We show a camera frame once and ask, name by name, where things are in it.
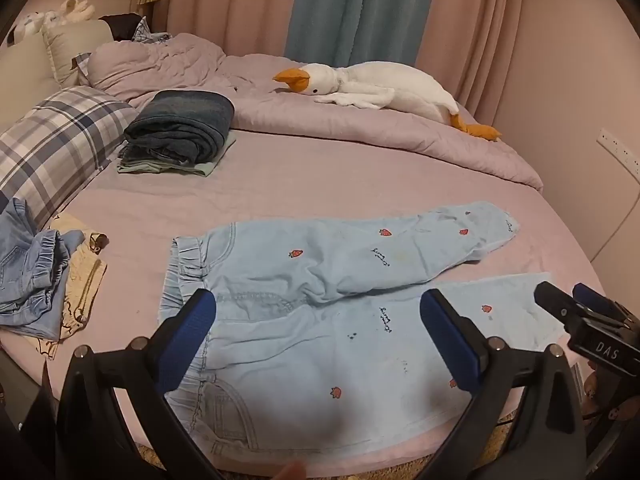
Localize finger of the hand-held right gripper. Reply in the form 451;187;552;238
534;282;591;332
572;283;632;325

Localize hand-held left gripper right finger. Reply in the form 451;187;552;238
419;287;588;480

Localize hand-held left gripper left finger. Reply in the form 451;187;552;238
55;287;221;480

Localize light blue strawberry print pants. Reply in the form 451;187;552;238
159;201;568;466

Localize cream printed garment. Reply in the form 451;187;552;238
30;212;109;361

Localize folded pale green garment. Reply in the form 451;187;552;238
117;135;237;178

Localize pile of blue denim clothes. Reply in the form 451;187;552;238
0;197;86;342

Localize folded dark denim jeans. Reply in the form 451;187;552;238
123;90;236;166

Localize lilac quilt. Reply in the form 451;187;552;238
87;32;544;193

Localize plaid pillow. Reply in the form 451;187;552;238
0;86;138;231

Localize white goose plush toy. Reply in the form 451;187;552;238
273;61;502;142

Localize pink curtain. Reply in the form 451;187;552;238
415;0;640;201
150;0;307;58

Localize cream padded headboard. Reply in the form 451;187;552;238
0;35;57;133

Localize blue plaid shirt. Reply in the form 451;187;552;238
131;16;174;44

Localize beige pillow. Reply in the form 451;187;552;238
42;20;114;88

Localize dark cloth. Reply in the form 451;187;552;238
100;12;146;42

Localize cream bunny plush toy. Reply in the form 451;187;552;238
57;0;96;25

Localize blue curtain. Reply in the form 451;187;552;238
284;0;442;69

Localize white wall socket strip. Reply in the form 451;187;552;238
598;127;640;182

